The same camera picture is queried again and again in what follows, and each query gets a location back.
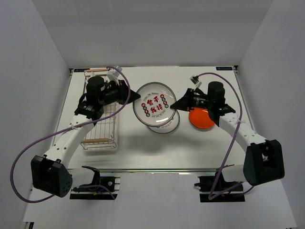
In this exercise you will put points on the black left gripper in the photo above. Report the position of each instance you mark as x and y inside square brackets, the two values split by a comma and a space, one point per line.
[122, 90]

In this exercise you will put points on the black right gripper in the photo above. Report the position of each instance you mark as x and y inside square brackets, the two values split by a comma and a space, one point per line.
[186, 102]

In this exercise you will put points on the orange plastic plate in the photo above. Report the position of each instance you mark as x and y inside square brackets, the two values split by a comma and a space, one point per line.
[200, 119]

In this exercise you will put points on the white plate red characters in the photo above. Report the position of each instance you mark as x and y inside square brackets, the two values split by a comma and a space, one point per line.
[169, 127]
[153, 108]

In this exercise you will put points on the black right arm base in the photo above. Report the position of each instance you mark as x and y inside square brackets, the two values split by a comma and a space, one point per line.
[231, 196]

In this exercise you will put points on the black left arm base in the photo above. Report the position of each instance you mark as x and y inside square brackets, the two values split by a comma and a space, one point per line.
[107, 189]

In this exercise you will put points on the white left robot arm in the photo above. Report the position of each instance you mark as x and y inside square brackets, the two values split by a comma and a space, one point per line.
[50, 171]

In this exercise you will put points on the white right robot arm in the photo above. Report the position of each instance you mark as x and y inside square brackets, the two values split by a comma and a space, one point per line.
[263, 158]

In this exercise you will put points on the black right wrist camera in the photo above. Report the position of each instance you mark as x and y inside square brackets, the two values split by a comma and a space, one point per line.
[194, 79]

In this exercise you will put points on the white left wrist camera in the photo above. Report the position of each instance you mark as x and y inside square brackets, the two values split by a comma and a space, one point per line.
[113, 74]

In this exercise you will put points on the metal wire dish rack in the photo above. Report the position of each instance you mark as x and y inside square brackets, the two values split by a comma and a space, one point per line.
[88, 74]

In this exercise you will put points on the aluminium table edge rail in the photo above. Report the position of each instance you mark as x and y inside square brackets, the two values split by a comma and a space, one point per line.
[246, 118]

